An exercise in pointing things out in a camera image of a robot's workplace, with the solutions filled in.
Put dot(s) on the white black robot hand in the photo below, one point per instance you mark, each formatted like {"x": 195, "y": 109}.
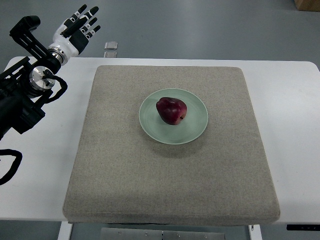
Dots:
{"x": 73, "y": 35}

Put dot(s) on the red apple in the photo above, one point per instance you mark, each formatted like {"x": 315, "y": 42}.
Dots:
{"x": 171, "y": 110}

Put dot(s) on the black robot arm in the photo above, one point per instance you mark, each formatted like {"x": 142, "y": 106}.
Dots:
{"x": 25, "y": 87}

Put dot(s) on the pale green plate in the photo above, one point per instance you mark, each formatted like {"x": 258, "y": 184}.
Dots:
{"x": 189, "y": 129}

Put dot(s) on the lower floor socket cover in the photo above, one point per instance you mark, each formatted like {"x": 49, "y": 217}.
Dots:
{"x": 110, "y": 54}

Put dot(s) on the beige fabric cushion mat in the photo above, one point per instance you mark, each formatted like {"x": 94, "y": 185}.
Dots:
{"x": 121, "y": 175}

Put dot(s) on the white table leg left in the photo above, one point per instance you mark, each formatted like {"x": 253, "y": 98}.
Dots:
{"x": 65, "y": 231}

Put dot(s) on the white table leg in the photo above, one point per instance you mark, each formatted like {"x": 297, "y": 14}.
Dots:
{"x": 255, "y": 232}
{"x": 65, "y": 231}

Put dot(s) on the cardboard box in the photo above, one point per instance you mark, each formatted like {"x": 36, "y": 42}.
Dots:
{"x": 308, "y": 5}

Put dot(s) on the white table leg right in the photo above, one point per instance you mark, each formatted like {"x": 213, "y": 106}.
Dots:
{"x": 255, "y": 232}

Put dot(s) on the black table control panel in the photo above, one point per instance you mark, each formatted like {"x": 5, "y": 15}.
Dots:
{"x": 303, "y": 227}

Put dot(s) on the metal base plate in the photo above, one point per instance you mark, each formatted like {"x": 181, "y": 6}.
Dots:
{"x": 149, "y": 234}

